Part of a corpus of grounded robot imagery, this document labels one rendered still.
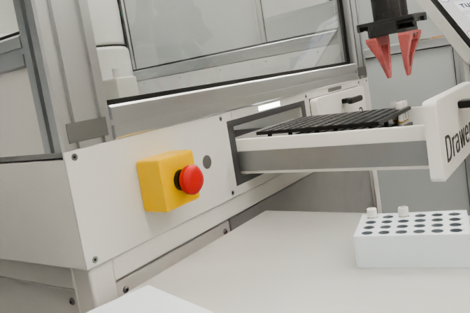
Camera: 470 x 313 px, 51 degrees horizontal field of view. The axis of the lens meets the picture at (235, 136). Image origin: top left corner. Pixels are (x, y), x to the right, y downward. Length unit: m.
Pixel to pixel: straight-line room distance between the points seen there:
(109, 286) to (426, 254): 0.38
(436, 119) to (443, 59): 1.88
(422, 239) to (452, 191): 2.09
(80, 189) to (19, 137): 0.11
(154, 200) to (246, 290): 0.18
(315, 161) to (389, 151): 0.12
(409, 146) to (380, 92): 1.92
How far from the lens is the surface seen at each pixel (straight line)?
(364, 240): 0.59
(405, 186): 2.70
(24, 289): 0.80
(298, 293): 0.56
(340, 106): 1.22
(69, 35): 0.64
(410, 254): 0.59
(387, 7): 0.88
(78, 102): 0.63
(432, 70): 2.58
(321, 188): 1.17
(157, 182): 0.65
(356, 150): 0.76
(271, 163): 0.83
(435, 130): 0.70
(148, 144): 0.70
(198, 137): 0.78
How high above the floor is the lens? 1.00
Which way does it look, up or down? 6 degrees down
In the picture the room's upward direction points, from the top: 9 degrees counter-clockwise
